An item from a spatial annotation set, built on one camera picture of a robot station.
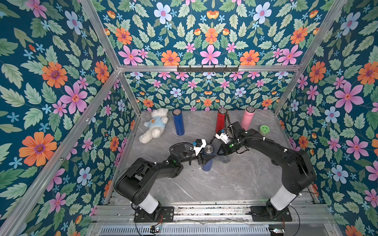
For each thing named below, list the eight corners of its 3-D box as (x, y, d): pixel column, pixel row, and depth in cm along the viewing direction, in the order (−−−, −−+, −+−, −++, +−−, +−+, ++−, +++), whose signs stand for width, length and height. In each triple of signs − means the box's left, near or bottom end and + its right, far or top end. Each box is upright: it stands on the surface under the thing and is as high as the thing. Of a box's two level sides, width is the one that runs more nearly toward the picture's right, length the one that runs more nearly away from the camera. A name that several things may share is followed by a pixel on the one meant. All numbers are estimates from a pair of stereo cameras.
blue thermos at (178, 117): (176, 136, 107) (171, 115, 90) (177, 130, 111) (172, 109, 94) (184, 136, 107) (181, 115, 90) (184, 130, 111) (181, 109, 94)
